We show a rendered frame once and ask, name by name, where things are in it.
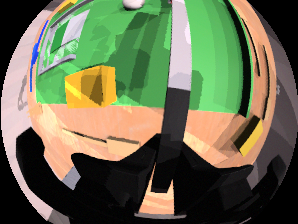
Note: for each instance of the white golf ball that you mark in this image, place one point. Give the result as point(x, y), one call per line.
point(133, 4)

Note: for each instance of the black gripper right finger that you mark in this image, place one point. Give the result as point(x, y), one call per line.
point(195, 178)

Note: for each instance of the red and black putter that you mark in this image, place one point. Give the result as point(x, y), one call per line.
point(176, 108)

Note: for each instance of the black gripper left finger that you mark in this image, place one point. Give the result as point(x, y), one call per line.
point(130, 175)

